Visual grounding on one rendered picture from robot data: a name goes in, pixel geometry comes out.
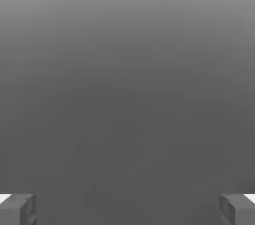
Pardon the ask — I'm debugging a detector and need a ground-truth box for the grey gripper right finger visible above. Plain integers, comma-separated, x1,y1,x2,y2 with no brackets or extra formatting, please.
218,193,255,225

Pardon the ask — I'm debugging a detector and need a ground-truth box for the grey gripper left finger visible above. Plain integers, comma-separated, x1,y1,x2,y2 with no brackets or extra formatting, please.
0,193,38,225

